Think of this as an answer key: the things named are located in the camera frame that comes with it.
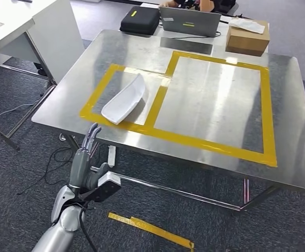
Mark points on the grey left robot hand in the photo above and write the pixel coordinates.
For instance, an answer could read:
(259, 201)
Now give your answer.
(80, 170)

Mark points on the white curved car part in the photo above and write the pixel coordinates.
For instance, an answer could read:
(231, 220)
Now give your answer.
(123, 101)

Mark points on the person's left forearm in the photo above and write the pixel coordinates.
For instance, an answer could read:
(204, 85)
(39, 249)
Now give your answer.
(206, 5)

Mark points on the person's right forearm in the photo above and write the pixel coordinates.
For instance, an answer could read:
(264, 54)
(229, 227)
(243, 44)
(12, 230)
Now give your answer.
(169, 4)

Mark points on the stainless steel workbench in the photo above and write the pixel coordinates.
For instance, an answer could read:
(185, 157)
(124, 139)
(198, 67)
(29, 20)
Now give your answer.
(207, 104)

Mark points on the yellow floor tape marking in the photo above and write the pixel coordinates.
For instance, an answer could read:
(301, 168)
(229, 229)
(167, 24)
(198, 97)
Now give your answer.
(152, 229)

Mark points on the stainless steel table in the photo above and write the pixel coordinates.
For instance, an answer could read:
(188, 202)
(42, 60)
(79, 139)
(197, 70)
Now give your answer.
(5, 34)

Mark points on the black zip case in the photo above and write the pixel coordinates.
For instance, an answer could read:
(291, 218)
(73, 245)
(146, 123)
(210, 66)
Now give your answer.
(139, 21)

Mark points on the grey laptop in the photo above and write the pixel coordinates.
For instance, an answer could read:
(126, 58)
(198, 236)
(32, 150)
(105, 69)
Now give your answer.
(202, 24)

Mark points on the person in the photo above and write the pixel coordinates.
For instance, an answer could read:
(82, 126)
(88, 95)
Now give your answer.
(225, 5)

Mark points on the brown cardboard box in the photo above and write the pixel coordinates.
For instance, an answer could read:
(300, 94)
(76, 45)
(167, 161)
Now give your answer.
(247, 43)

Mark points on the white paper bag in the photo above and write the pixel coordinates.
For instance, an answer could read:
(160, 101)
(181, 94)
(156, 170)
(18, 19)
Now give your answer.
(247, 25)

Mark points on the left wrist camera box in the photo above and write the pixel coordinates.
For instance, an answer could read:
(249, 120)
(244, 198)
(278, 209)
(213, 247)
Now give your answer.
(107, 184)

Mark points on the yellow tape double frame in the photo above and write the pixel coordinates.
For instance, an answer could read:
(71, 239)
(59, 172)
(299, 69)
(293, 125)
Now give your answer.
(268, 121)

